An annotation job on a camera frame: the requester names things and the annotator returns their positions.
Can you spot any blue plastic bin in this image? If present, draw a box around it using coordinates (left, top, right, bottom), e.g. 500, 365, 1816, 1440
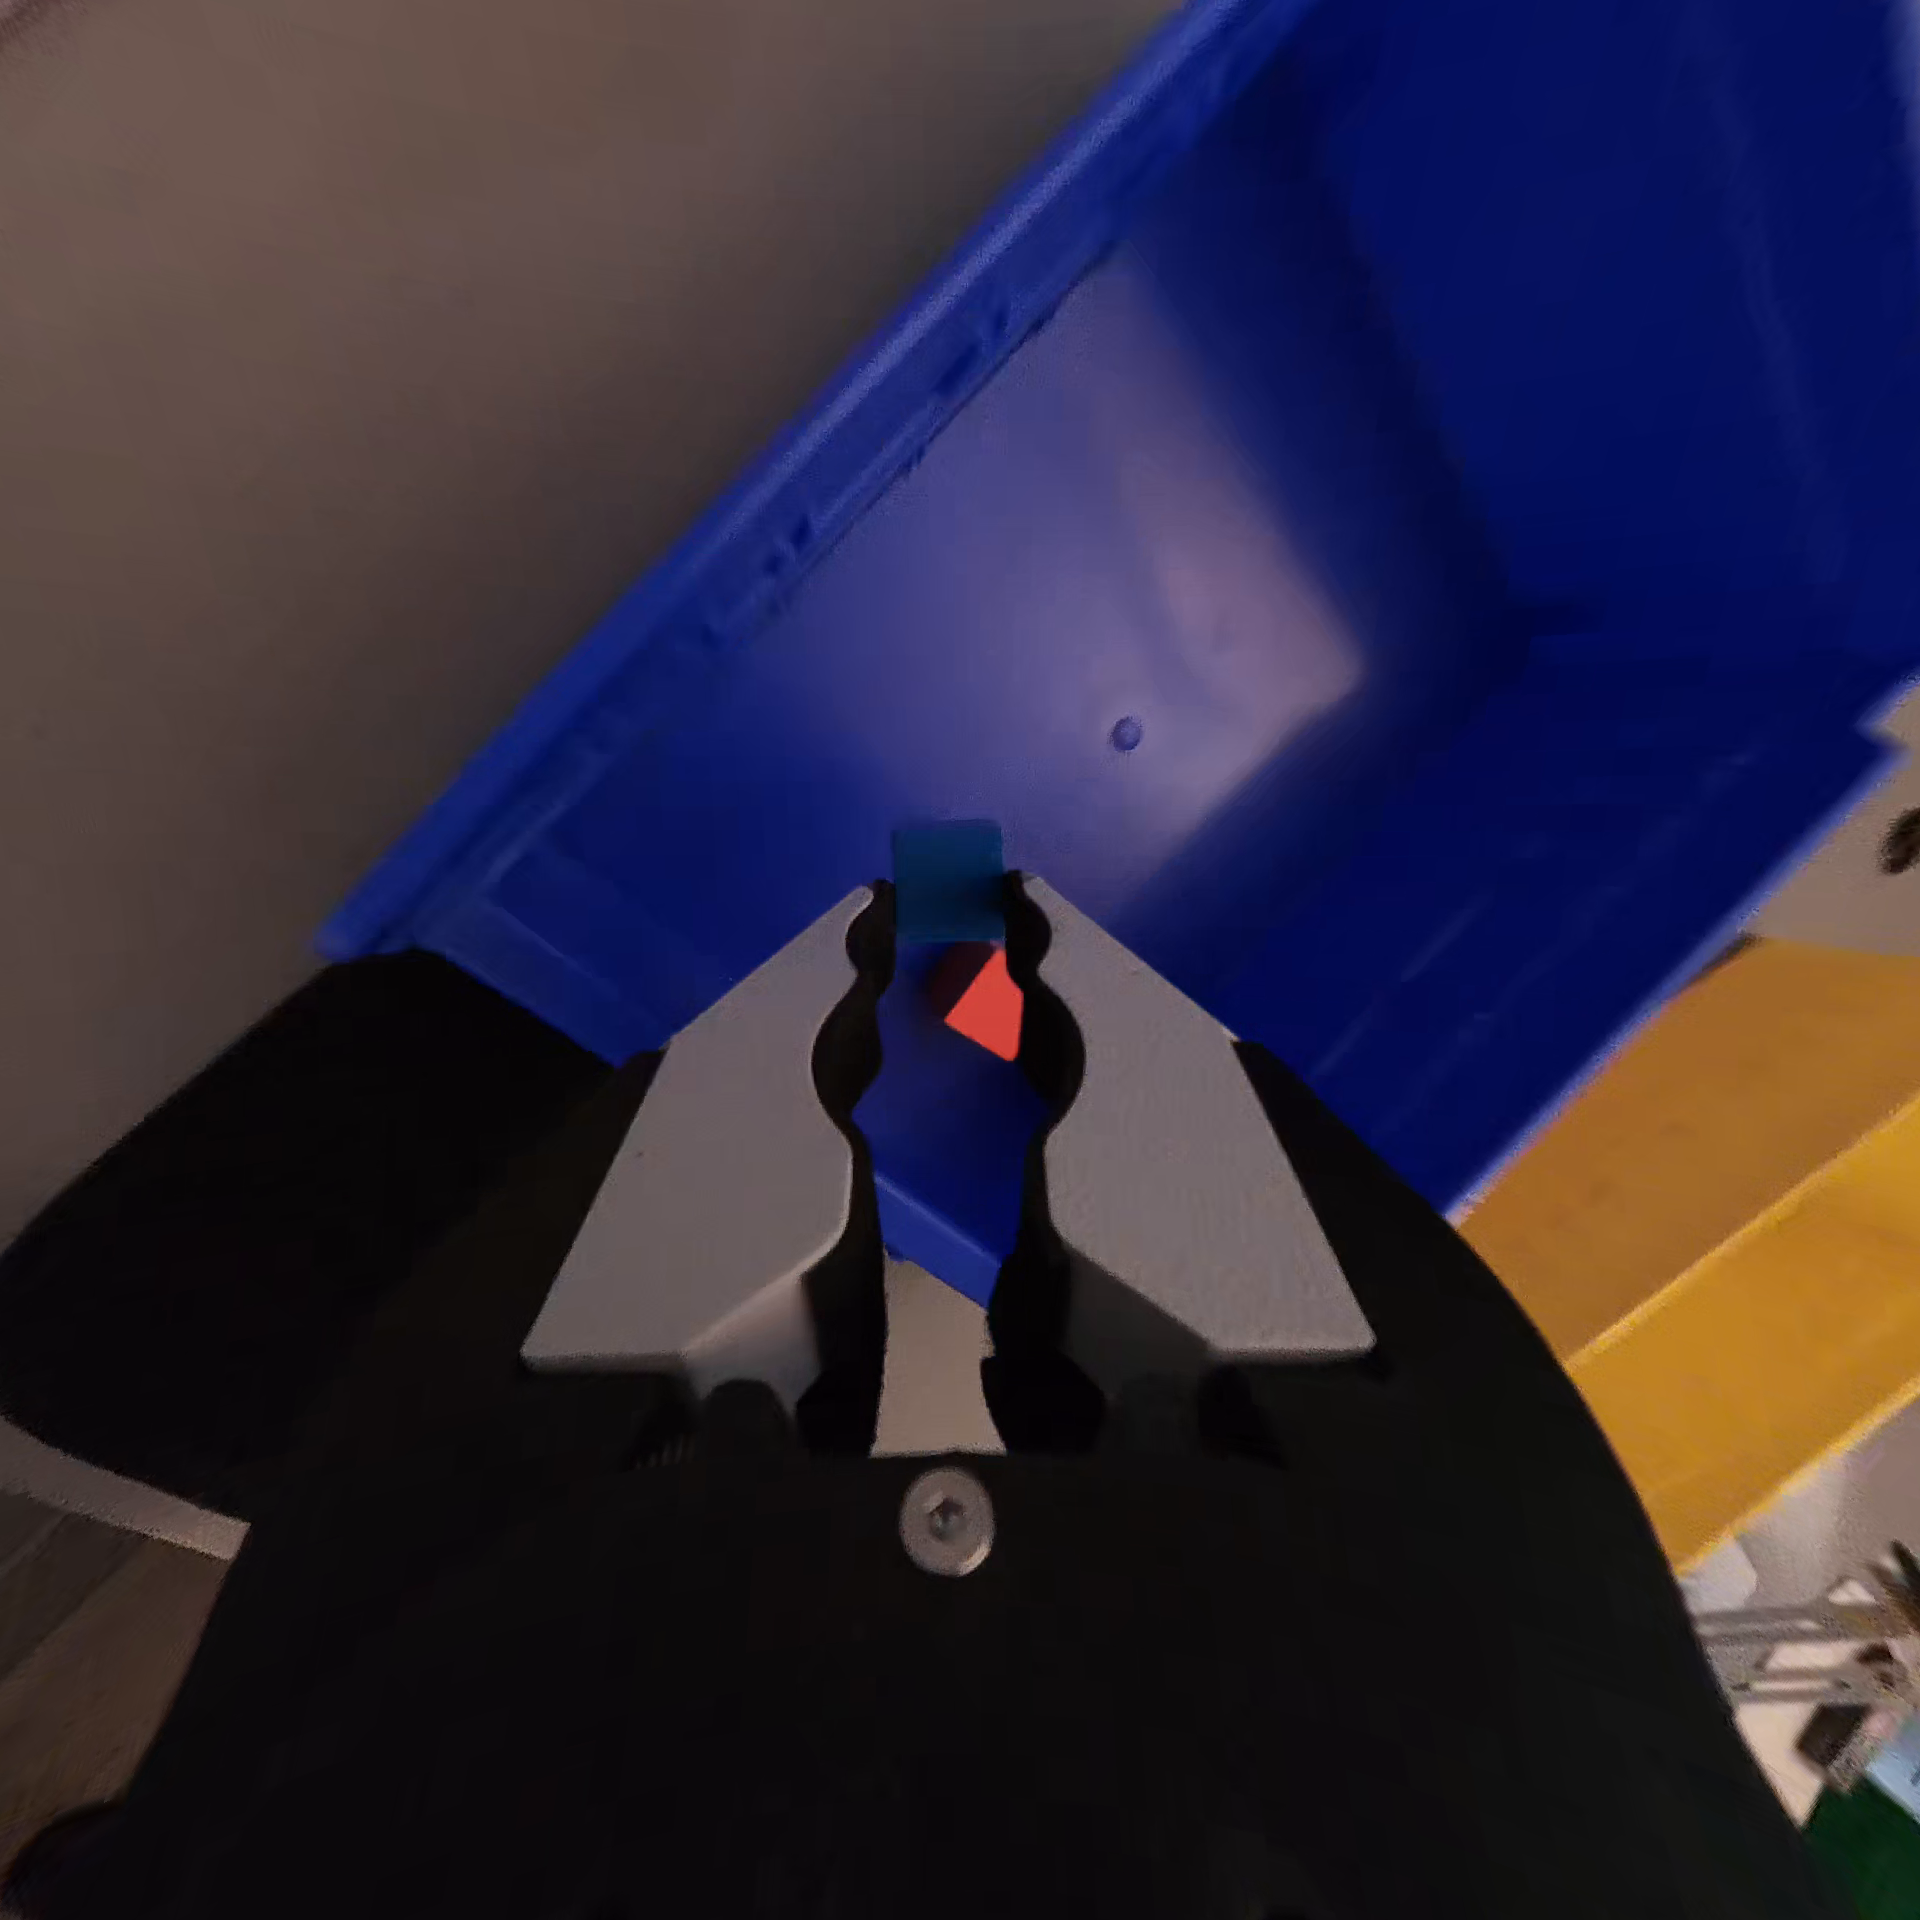
315, 0, 1920, 1308

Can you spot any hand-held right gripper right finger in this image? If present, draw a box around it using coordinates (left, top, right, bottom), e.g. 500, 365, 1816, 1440
983, 871, 1382, 1453

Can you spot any yellow plastic bin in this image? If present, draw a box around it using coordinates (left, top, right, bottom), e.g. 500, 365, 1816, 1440
1451, 937, 1920, 1575

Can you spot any red wooden cube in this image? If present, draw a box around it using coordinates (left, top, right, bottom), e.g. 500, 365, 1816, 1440
942, 948, 1030, 1064

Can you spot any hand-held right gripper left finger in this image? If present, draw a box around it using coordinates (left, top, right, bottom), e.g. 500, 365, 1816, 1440
520, 884, 890, 1456

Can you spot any blue wooden cube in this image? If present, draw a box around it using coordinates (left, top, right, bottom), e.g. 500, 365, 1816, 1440
892, 819, 1007, 946

